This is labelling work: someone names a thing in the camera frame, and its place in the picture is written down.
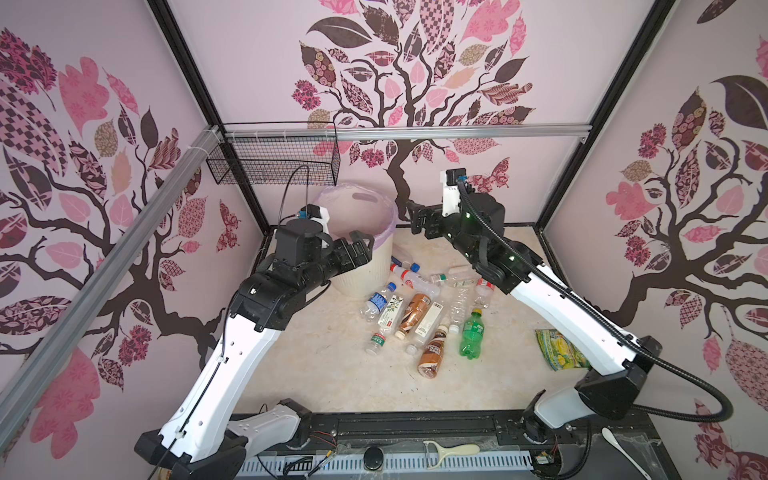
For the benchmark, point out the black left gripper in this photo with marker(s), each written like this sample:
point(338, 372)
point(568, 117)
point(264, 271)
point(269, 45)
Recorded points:
point(348, 260)

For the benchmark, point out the brown milk tea bottle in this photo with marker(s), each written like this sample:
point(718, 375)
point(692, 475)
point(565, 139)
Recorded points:
point(433, 353)

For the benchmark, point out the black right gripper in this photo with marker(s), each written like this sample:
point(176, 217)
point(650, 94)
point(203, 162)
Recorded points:
point(418, 223)

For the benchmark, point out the blue cap clear bottle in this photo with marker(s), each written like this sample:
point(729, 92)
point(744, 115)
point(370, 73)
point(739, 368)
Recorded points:
point(405, 263)

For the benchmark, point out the purple bin liner bag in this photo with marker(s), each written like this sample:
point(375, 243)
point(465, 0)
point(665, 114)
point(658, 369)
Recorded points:
point(353, 207)

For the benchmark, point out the aluminium frame bar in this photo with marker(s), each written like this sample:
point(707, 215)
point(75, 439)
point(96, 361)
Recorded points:
point(22, 393)

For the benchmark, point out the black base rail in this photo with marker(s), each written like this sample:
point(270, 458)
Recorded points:
point(324, 430)

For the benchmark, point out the black wire basket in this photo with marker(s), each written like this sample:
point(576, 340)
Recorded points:
point(277, 153)

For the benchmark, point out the green yellow snack bag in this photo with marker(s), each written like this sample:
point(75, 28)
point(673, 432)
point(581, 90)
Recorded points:
point(559, 353)

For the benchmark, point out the white plastic spoon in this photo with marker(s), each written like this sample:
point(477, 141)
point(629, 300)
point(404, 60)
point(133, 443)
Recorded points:
point(611, 439)

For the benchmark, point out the white floral label bottle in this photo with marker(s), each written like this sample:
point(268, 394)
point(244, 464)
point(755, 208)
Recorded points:
point(386, 324)

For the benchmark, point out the red cap white bottle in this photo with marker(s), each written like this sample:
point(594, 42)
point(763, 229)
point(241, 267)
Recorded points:
point(415, 281)

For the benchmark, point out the yellow cap red label bottle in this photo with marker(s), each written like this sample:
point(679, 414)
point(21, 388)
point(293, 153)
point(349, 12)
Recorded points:
point(484, 291)

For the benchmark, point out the brown coffee bottle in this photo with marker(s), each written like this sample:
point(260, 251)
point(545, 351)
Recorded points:
point(414, 313)

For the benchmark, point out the green soda bottle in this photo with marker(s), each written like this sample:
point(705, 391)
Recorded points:
point(472, 335)

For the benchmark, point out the crumpled clear bottle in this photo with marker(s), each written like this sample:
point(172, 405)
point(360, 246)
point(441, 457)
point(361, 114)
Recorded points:
point(458, 309)

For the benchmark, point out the cream waste bin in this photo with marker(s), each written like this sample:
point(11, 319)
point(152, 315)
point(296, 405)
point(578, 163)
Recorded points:
point(362, 282)

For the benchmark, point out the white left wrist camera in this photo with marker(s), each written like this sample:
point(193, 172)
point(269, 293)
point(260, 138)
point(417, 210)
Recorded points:
point(318, 214)

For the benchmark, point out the blue label water bottle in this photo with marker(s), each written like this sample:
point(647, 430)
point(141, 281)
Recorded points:
point(376, 303)

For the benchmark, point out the clear green label bottle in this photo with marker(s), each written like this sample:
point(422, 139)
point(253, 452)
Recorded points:
point(454, 277)

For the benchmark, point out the clear white label bottle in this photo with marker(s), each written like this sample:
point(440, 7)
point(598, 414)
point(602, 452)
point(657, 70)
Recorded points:
point(424, 331)

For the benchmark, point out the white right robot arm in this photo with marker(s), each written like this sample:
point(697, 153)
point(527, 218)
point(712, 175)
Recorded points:
point(618, 367)

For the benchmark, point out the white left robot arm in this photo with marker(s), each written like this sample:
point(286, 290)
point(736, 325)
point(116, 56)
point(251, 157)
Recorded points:
point(200, 440)

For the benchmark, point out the white vented cable duct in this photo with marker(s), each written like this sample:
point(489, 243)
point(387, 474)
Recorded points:
point(393, 463)

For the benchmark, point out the cream vegetable peeler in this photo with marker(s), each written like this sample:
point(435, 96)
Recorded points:
point(436, 454)

